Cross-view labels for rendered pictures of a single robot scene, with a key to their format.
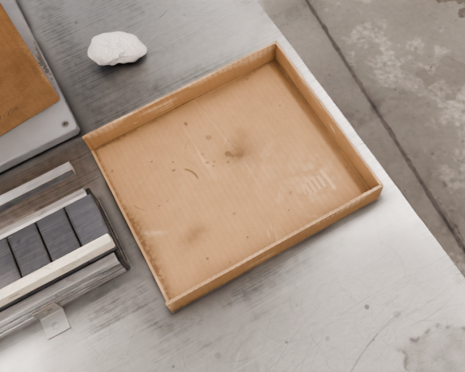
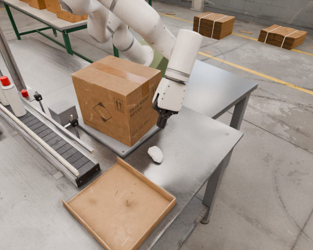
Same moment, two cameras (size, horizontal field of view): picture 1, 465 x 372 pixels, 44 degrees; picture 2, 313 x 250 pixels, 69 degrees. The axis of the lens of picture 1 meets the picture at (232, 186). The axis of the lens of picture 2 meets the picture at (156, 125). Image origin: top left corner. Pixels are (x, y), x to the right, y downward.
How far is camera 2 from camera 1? 0.50 m
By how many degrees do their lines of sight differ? 42
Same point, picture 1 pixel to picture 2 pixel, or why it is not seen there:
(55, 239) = (79, 161)
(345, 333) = not seen: outside the picture
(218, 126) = (137, 194)
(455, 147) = not seen: outside the picture
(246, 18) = (188, 187)
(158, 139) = (126, 178)
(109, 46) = (153, 151)
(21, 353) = (48, 170)
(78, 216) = (87, 164)
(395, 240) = not seen: outside the picture
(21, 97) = (122, 136)
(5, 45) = (124, 121)
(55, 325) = (57, 175)
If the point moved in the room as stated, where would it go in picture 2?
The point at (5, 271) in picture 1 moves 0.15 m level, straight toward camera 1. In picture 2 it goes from (68, 155) to (48, 185)
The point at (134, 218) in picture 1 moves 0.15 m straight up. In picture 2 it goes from (96, 182) to (88, 156)
